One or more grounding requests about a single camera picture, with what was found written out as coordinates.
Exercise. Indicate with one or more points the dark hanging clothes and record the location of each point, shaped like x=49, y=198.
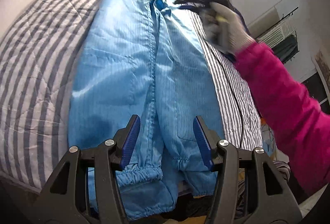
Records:
x=286, y=49

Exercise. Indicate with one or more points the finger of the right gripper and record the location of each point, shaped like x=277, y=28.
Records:
x=194, y=9
x=187, y=2

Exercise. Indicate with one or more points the striped bed quilt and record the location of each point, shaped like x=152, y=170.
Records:
x=39, y=54

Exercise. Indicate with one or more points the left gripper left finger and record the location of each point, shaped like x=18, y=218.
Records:
x=128, y=140

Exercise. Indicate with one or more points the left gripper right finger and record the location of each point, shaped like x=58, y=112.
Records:
x=201, y=133

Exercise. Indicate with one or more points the right gloved hand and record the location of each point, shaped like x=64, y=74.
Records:
x=224, y=29

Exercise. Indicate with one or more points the black clothes rack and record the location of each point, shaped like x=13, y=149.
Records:
x=289, y=15

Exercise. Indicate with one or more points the light blue work jacket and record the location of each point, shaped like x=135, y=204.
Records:
x=144, y=57

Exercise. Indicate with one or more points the striped hanging towel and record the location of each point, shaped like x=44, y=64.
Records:
x=277, y=34

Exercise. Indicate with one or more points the right pink sleeve forearm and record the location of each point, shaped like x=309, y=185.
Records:
x=300, y=127

